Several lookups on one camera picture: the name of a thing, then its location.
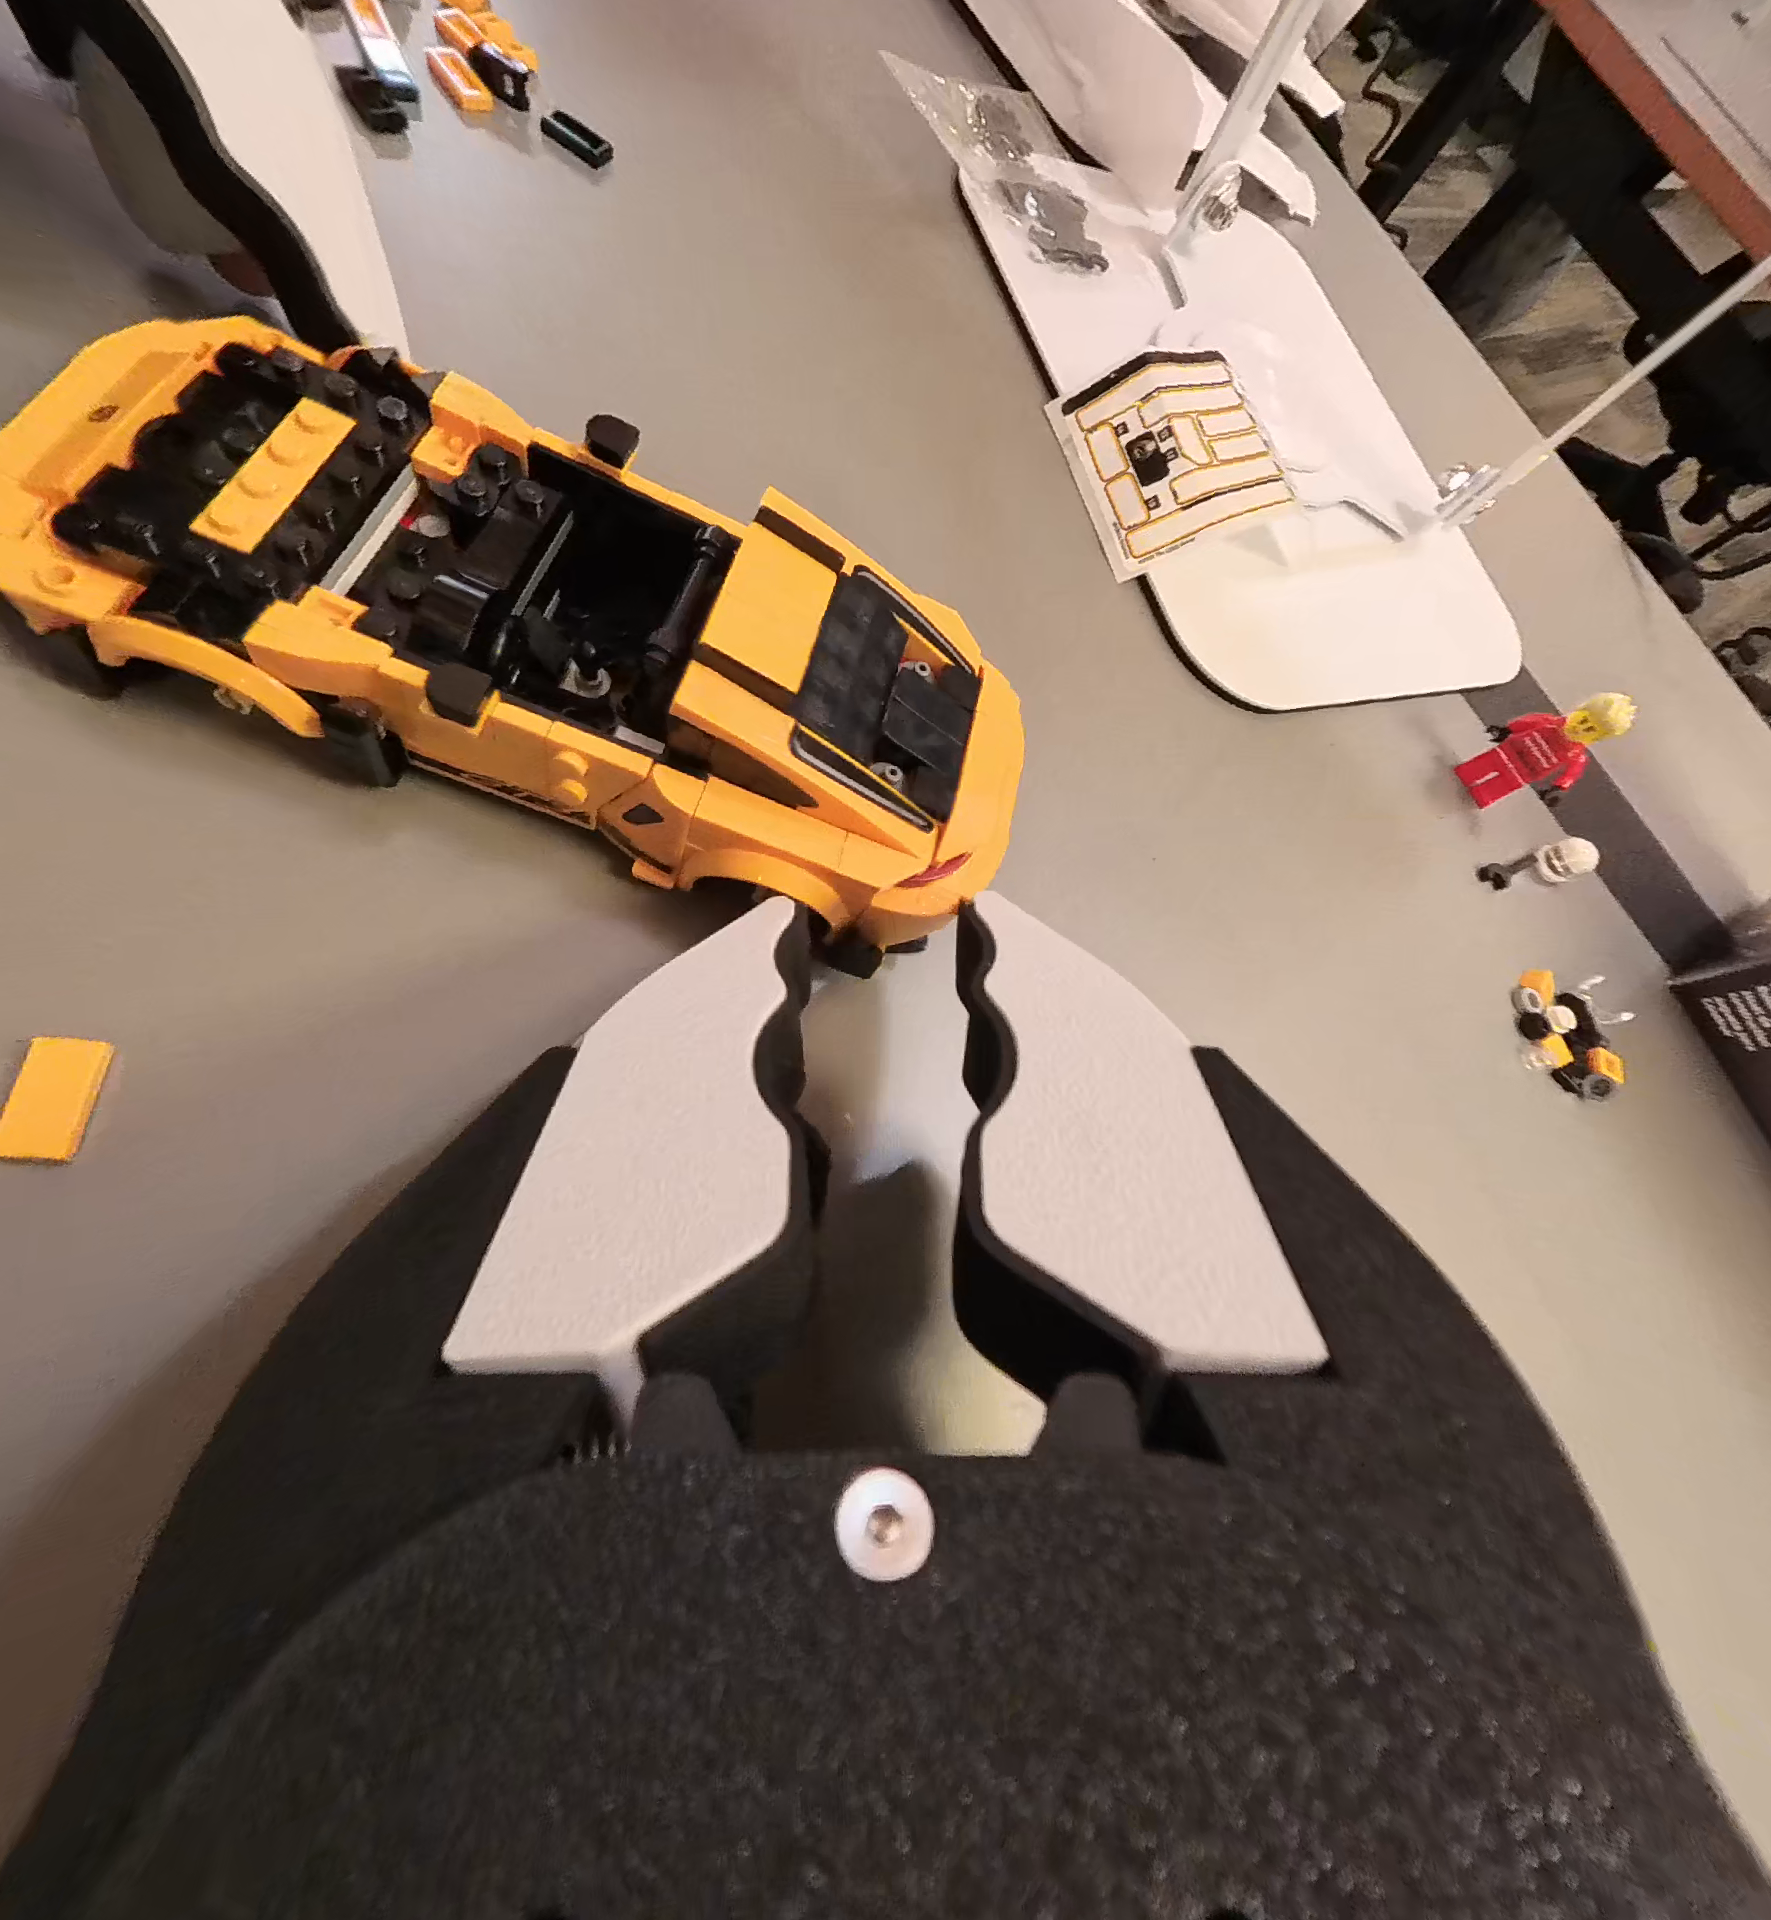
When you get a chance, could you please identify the clear plastic parts bag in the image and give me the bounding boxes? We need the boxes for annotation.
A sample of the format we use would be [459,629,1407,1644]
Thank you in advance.
[881,51,1113,280]

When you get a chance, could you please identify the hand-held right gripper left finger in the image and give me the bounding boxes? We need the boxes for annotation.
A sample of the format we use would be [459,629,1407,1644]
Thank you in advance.
[439,897,822,1424]

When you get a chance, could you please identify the lego sticker sheet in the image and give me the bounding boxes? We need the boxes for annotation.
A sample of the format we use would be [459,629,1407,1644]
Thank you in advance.
[1046,348,1299,588]

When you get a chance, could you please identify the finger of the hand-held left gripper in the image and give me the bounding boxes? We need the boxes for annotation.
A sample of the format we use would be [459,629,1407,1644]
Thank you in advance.
[67,0,411,352]

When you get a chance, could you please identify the booklet stand with white base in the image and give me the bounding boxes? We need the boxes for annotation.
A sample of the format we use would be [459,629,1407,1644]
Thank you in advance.
[957,0,1771,713]

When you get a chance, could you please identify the red lego minifigure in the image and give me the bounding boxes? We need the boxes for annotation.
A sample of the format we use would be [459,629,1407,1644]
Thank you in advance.
[1455,690,1641,816]

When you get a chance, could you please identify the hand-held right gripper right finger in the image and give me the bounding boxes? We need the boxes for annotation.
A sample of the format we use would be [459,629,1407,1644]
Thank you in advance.
[952,895,1333,1390]

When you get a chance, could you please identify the scattered loose lego bricks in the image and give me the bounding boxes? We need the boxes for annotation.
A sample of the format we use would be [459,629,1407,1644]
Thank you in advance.
[348,0,616,170]

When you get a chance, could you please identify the cluster of small lego parts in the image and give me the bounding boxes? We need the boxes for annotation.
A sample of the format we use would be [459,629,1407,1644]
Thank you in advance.
[1511,968,1633,1103]

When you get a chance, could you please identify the small orange lego tile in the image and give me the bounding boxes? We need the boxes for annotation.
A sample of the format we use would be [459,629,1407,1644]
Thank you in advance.
[0,1035,117,1163]

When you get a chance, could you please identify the orange lego car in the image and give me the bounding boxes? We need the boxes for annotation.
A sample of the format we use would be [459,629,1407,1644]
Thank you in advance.
[0,319,1024,980]

